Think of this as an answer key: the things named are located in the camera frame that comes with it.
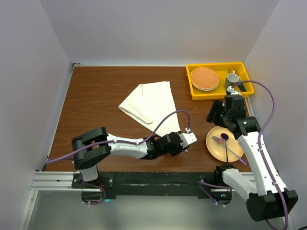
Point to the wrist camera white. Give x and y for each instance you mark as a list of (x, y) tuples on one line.
[(231, 91), (187, 139)]

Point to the yellow plastic tray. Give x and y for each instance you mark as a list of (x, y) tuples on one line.
[(222, 70)]

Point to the grey white mug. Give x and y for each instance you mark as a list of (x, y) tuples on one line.
[(231, 80)]

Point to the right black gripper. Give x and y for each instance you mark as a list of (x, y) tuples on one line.
[(217, 106)]

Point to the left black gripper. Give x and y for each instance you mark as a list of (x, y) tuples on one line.
[(179, 149)]

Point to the aluminium frame rail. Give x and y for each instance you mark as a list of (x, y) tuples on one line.
[(52, 181)]

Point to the orange patterned plate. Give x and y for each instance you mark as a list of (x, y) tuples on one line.
[(204, 79)]

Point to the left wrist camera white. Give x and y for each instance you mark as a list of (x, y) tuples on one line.
[(187, 139)]

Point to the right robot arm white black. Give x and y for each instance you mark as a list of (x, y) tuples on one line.
[(268, 197)]

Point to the cream yellow plate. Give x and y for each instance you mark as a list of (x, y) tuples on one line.
[(217, 150)]

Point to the dark green utensil in tray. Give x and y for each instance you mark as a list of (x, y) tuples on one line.
[(242, 87)]

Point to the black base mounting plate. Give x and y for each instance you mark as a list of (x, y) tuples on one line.
[(109, 185)]

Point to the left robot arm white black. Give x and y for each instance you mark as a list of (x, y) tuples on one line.
[(94, 146)]

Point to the white cloth napkin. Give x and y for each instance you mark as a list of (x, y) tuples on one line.
[(149, 104)]

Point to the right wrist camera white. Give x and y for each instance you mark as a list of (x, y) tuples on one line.
[(231, 91)]

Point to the iridescent purple spoon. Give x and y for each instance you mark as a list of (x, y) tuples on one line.
[(225, 137)]

